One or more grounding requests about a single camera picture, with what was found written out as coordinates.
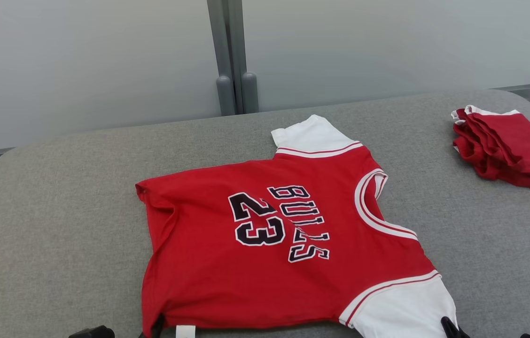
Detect red white basketball jersey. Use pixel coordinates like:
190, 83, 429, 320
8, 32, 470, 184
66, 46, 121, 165
135, 115, 458, 338

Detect red white basketball shorts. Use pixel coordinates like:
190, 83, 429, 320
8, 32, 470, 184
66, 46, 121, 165
451, 105, 530, 191

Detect grey double partition post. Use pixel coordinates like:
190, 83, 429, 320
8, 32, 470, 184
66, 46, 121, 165
206, 0, 260, 116

